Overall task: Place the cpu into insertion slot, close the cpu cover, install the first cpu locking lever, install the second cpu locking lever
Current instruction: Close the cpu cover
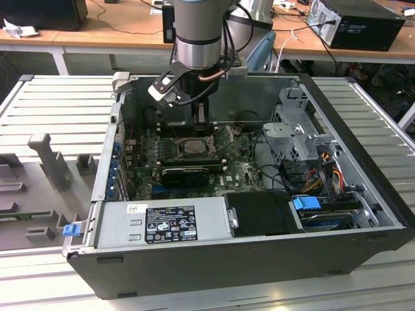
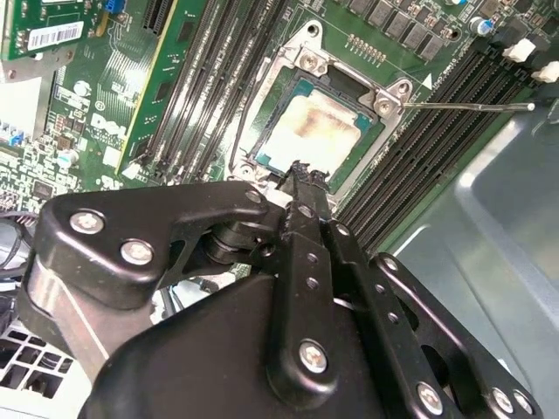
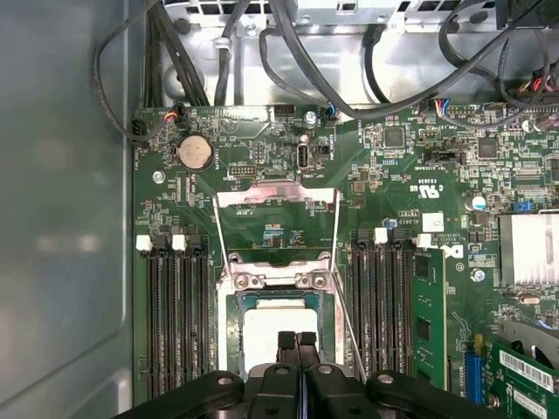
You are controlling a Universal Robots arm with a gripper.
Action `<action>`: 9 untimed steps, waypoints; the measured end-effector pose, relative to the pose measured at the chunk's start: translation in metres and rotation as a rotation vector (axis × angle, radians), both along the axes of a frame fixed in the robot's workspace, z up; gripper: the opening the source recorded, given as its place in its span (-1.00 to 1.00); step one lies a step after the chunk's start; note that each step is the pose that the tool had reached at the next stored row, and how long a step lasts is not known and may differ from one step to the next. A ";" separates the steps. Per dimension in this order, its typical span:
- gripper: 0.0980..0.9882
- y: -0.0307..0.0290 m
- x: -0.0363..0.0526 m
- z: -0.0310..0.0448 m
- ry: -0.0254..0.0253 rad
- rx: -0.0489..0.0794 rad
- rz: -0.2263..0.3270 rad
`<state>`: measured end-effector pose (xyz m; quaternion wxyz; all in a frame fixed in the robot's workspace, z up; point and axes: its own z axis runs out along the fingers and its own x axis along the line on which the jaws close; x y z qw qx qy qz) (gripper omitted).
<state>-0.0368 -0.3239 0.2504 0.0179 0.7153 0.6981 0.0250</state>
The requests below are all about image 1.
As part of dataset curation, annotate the blue case latch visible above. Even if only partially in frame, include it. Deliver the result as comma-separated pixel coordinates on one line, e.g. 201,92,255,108
62,224,81,238

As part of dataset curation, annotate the hard disk drive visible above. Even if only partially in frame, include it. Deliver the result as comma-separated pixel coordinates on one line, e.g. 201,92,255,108
298,209,355,233

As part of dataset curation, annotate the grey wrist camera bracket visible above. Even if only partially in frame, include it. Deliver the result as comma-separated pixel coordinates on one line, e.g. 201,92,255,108
226,59,250,79

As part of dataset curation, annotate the metal socket cover frame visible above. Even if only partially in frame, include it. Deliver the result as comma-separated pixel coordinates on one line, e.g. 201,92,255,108
207,125,236,154

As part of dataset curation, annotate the wooden desk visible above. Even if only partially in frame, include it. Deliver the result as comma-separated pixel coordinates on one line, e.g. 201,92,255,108
0,0,178,76
271,0,415,77

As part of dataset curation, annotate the CPU socket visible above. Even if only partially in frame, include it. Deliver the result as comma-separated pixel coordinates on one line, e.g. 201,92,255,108
176,135,217,157

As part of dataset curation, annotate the green motherboard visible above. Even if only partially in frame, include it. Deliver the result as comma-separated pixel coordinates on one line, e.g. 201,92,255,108
128,124,270,201

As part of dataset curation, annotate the black RAM slot bank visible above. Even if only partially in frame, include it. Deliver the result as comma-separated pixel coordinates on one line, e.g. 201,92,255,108
156,121,219,136
156,154,227,172

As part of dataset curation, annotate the black open PC case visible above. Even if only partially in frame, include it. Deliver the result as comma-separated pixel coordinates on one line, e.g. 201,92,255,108
61,72,415,301

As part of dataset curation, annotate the blue disk carrier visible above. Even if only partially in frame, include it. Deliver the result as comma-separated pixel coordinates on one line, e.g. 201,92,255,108
291,196,322,214

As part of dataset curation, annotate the metal drive cage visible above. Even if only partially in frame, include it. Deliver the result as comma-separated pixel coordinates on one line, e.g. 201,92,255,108
261,85,342,170

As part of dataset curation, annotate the green RAM stick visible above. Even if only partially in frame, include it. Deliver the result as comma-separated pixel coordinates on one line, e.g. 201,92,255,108
0,211,53,222

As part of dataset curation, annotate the grey parts rack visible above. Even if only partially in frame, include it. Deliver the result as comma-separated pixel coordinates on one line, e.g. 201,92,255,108
0,132,102,252

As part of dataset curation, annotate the grey case handle latch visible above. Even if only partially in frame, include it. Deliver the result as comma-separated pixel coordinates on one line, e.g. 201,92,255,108
111,71,132,95

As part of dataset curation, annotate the black desktop PC tower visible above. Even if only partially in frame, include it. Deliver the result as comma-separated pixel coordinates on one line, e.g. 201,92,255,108
305,0,407,52

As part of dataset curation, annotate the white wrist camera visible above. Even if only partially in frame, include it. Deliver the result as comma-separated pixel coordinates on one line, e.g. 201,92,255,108
147,72,183,108

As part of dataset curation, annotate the small black upright box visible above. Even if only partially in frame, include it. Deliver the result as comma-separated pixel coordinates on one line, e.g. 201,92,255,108
161,2,178,45

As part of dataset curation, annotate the grey power supply unit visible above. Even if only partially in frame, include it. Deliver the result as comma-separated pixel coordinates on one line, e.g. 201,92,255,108
95,196,233,250

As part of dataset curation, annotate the white cable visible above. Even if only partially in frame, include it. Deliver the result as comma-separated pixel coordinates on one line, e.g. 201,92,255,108
268,28,300,73

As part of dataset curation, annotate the crumpled white paper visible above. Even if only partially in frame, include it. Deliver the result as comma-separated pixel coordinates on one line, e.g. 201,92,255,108
2,17,40,40

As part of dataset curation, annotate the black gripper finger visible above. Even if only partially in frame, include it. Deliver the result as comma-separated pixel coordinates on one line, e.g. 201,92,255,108
193,102,209,131

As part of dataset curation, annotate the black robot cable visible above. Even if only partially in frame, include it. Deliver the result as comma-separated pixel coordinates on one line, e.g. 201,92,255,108
221,2,254,67

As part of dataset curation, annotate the yellow red wire bundle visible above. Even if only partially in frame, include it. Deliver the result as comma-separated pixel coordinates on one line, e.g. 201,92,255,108
304,151,345,192

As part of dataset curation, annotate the black graphics card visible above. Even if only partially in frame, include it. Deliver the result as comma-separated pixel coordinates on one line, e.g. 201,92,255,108
160,167,210,189

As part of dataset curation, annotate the large black box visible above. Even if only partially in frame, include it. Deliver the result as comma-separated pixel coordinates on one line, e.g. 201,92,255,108
0,0,89,32

